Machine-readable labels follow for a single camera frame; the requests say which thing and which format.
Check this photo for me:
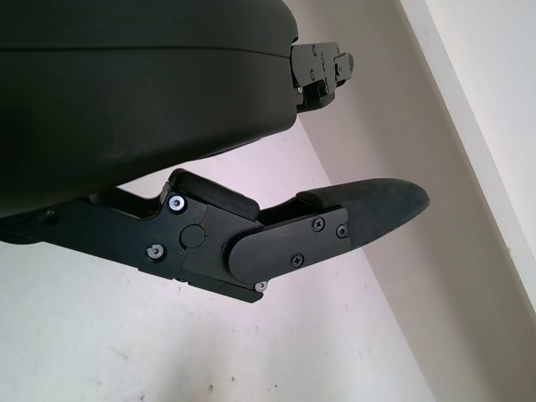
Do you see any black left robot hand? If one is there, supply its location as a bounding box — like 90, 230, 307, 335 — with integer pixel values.
0, 0, 431, 305

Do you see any white wall trim strip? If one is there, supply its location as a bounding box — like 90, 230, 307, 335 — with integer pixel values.
395, 0, 536, 302

